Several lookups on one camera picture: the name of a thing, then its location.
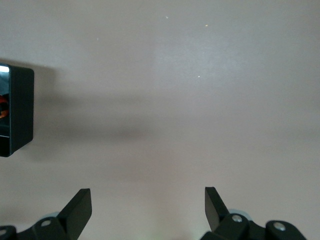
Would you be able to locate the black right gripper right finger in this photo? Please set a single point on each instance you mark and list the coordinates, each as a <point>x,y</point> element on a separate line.
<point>215,212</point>

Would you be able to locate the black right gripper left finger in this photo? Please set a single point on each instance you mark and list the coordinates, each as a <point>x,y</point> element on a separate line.
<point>75,215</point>

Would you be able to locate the black plastic tray box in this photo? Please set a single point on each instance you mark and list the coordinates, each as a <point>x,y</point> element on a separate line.
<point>22,107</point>

